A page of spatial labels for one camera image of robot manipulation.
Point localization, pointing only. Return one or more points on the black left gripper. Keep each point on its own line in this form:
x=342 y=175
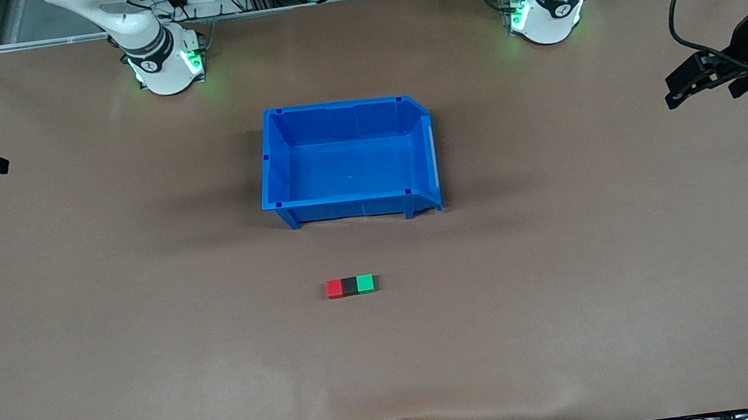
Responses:
x=743 y=41

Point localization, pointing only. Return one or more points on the red cube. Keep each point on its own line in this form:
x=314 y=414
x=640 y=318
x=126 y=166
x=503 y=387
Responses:
x=334 y=289

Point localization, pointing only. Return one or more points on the black cube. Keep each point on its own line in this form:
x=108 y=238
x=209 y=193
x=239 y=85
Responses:
x=350 y=286

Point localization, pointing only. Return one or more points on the table cover sheet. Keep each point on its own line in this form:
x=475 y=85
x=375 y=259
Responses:
x=156 y=408

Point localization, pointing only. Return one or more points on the green cube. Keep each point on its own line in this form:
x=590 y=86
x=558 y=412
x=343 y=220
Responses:
x=366 y=283

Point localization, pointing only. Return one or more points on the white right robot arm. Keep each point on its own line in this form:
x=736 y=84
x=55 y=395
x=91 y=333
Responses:
x=161 y=72

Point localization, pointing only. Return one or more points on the blue plastic storage bin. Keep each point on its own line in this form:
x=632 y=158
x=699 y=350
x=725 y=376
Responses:
x=347 y=163

